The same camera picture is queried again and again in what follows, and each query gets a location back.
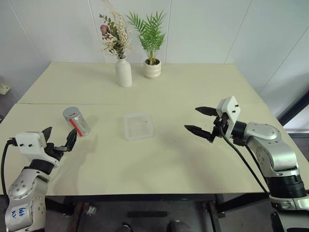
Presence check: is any black metal table frame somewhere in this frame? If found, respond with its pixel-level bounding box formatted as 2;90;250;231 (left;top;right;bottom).
45;192;271;232

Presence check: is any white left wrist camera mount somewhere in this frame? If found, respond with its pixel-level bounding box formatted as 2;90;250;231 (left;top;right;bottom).
14;131;60;169

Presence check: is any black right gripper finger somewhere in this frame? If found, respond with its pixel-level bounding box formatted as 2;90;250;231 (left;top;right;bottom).
184;124;216;144
195;106;218;118

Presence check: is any white ribbed plant pot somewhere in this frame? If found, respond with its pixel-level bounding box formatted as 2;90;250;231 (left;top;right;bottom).
143;58;162;79

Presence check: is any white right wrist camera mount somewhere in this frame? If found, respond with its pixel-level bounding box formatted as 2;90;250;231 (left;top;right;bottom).
216;95;242;140

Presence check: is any grey screw bottle cap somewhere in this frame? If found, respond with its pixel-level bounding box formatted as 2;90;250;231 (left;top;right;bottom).
62;107;81;121

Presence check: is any clear plastic square container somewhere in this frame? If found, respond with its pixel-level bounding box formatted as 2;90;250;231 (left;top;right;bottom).
123;112;155;141

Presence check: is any green palm plant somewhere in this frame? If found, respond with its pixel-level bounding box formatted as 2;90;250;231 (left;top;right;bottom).
126;10;168;65

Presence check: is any white ceramic vase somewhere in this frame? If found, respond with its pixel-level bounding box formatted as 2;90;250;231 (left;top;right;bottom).
114;55;133;88

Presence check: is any dark door frame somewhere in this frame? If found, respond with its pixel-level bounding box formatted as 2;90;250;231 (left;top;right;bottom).
277;88;309;127

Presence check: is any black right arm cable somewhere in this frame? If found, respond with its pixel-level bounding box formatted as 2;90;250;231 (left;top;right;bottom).
221;134;270;196

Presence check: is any dark rounded shape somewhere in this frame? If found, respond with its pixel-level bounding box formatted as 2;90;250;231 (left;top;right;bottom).
116;223;132;232
167;220;192;232

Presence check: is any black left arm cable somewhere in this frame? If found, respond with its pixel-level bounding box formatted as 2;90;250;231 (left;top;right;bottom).
0;138;15;195

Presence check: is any silver red can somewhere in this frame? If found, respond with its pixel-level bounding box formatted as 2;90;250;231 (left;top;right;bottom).
65;113;91;138

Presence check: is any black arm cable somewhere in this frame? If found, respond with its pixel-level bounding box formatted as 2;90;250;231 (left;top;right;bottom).
0;138;15;195
221;134;270;196

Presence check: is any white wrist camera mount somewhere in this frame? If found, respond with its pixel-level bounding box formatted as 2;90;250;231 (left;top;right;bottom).
14;131;60;169
216;95;242;140

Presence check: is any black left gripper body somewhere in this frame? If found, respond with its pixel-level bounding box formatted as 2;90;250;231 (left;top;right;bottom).
45;142;67;162

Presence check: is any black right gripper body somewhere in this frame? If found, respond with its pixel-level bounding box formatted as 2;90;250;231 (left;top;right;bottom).
211;113;230;140

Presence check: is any clear caster wheel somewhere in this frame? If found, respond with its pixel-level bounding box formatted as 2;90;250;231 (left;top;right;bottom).
85;204;98;216

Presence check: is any dried flower bouquet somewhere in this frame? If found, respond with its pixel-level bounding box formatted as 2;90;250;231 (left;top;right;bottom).
98;0;135;60

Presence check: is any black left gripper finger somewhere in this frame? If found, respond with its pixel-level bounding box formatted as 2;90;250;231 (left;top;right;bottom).
64;128;78;153
42;126;54;144

